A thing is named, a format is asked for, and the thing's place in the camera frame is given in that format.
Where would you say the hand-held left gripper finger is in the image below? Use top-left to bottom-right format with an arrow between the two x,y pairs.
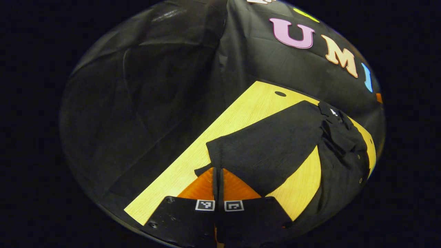
219,168 -> 294,248
140,167 -> 218,248

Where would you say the black collared shirt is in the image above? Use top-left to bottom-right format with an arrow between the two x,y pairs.
195,100 -> 371,224

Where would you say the black backdrop cloth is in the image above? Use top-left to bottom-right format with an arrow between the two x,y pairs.
59,0 -> 386,221

